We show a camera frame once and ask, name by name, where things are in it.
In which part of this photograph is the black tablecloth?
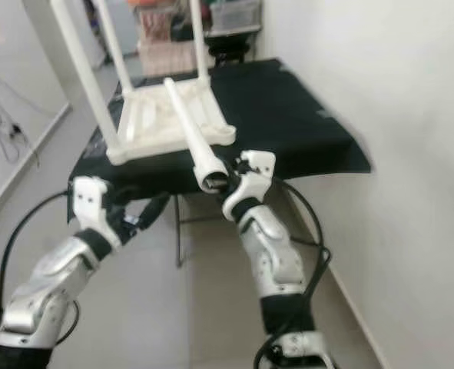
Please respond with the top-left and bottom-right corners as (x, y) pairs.
(67, 58), (373, 204)

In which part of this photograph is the beige cloth-covered table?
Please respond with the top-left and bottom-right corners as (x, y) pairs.
(138, 38), (208, 78)

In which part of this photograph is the clear plastic storage box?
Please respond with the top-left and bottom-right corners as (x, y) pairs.
(207, 0), (262, 35)

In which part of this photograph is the black bag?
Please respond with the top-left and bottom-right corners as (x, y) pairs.
(173, 0), (200, 41)

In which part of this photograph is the red printed carton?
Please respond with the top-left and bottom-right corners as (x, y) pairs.
(142, 9), (174, 43)

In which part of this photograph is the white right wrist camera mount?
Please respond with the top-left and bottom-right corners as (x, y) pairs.
(223, 150), (277, 220)

